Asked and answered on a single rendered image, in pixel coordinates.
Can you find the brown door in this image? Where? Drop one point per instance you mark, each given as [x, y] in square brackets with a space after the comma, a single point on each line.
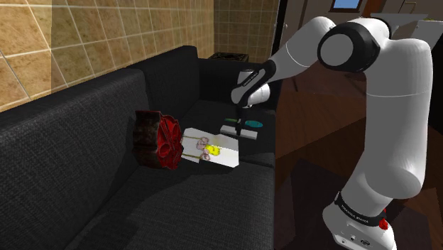
[294, 24]

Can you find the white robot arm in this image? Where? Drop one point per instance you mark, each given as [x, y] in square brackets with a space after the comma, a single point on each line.
[394, 121]

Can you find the white flat remote control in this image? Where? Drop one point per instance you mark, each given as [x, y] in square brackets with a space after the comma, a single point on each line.
[247, 133]

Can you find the white box with flower picture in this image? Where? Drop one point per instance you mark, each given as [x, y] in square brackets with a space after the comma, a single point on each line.
[225, 152]

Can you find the dark grey fabric sofa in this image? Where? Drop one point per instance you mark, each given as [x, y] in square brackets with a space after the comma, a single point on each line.
[86, 138]

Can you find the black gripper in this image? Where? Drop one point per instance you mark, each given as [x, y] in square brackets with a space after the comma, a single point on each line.
[238, 119]

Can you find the teal flat disc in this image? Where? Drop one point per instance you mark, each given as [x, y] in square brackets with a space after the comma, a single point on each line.
[254, 123]

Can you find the green pen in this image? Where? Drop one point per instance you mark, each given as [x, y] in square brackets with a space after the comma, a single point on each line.
[230, 120]

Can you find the window with brown frame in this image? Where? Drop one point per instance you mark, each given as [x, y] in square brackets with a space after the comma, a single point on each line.
[345, 4]

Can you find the black side table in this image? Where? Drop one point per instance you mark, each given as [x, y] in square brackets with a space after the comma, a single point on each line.
[228, 56]

